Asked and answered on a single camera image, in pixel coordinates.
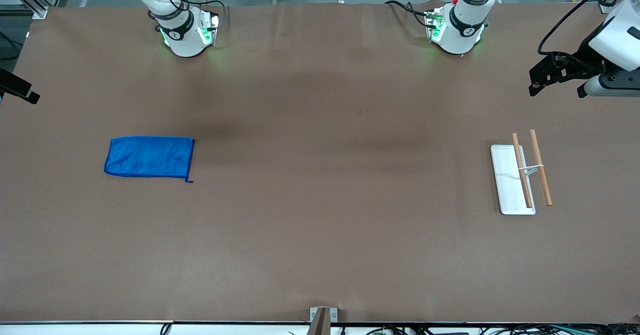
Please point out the right arm base connector panel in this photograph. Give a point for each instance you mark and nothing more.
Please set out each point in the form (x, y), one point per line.
(207, 27)

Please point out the blue microfibre towel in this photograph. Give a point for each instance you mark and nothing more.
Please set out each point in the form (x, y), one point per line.
(150, 156)

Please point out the brown table cover sheet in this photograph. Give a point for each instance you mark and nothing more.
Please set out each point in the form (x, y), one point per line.
(320, 175)

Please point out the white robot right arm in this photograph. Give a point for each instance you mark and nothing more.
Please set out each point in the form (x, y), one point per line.
(182, 37)

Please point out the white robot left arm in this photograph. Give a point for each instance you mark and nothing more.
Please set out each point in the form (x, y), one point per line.
(462, 30)

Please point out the metal mounting bracket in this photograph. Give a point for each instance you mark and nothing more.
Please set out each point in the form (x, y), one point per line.
(332, 315)

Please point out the brown camera post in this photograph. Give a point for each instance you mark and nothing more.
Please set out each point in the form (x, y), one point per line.
(319, 325)

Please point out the left arm base connector panel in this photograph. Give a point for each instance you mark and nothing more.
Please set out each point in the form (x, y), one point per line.
(434, 25)

